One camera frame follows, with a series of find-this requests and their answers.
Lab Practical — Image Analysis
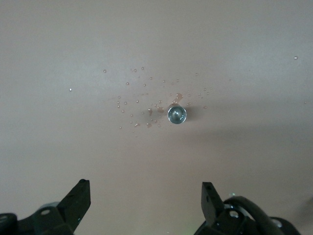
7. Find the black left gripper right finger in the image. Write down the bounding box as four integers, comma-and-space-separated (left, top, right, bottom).
195, 182, 302, 235

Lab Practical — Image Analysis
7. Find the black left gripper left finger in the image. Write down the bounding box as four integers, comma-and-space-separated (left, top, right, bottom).
0, 179, 91, 235

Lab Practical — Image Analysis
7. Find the steel jigger cup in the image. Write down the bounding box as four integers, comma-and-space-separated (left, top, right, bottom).
167, 103, 188, 125

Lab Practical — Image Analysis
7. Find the brown table mat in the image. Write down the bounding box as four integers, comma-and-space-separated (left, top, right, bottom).
0, 0, 313, 235

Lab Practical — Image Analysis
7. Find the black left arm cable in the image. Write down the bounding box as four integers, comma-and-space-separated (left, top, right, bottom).
222, 195, 280, 235

